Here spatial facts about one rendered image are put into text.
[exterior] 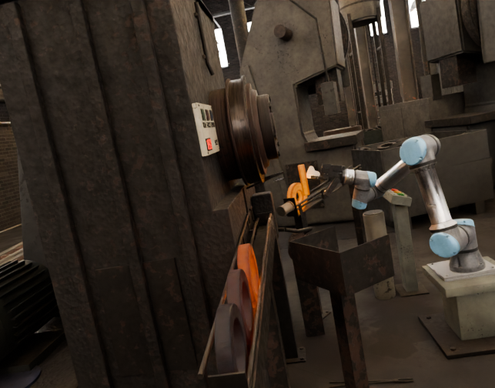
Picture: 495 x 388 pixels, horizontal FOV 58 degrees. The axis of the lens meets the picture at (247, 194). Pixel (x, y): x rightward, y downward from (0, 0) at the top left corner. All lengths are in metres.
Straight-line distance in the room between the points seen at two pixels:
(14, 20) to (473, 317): 2.16
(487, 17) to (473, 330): 3.47
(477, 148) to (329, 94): 1.39
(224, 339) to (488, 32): 4.52
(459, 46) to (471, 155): 1.36
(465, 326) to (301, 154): 2.82
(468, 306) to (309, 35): 3.15
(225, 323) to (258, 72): 3.99
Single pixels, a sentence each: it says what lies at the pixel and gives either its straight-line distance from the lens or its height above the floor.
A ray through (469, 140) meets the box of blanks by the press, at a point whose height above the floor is 0.67.
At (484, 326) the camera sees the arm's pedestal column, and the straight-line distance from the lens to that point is 2.32.
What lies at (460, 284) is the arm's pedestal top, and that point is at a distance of 2.17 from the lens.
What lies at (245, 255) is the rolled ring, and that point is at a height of 0.78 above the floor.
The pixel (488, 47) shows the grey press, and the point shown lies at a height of 1.47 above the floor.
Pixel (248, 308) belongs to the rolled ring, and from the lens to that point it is 1.21.
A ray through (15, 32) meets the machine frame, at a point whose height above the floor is 1.57.
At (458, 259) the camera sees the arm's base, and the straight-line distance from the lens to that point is 2.24.
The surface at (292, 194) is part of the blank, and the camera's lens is 2.42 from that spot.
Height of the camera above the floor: 1.12
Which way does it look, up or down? 8 degrees down
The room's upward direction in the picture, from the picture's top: 11 degrees counter-clockwise
